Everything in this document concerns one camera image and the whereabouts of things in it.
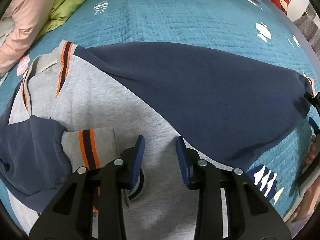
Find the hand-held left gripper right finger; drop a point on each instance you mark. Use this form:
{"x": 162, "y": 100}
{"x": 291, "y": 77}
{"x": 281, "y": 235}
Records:
{"x": 183, "y": 157}

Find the teal quilted bedspread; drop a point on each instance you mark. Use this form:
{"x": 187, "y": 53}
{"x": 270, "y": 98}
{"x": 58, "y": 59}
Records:
{"x": 175, "y": 17}

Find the person's right hand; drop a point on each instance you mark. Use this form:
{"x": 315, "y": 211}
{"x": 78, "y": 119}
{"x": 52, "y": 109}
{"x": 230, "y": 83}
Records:
{"x": 311, "y": 152}

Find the grey navy sweatshirt orange stripes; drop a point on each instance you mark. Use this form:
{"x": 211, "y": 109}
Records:
{"x": 200, "y": 80}

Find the person's right forearm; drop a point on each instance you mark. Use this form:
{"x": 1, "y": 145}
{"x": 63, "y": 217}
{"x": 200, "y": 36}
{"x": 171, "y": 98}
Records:
{"x": 306, "y": 202}

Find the grey patterned cloth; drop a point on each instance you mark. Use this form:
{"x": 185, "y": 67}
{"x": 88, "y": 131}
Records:
{"x": 308, "y": 30}

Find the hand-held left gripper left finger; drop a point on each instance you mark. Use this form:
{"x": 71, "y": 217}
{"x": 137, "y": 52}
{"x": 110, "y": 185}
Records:
{"x": 137, "y": 155}

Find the pink puffer jacket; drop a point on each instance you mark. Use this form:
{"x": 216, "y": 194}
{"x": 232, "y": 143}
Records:
{"x": 25, "y": 17}

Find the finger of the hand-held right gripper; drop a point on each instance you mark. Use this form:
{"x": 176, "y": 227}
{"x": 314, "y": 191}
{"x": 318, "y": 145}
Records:
{"x": 315, "y": 126}
{"x": 311, "y": 98}

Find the green padded cloth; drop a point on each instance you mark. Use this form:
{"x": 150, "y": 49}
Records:
{"x": 72, "y": 0}

